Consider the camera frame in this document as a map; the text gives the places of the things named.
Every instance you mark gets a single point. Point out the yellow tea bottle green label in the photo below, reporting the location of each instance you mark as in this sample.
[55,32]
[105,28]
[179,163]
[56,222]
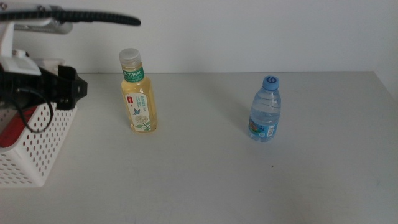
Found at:
[138,102]

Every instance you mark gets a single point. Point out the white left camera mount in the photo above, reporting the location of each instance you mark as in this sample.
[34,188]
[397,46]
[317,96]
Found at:
[6,40]

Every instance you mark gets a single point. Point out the white perforated plastic basket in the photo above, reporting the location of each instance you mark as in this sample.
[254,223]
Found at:
[46,155]

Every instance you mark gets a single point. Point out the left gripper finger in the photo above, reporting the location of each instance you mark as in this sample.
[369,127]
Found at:
[73,88]

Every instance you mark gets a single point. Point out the red soda can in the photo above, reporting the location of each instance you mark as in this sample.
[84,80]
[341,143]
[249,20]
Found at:
[9,133]

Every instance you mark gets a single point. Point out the clear water bottle blue cap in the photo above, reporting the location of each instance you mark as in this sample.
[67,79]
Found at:
[264,112]

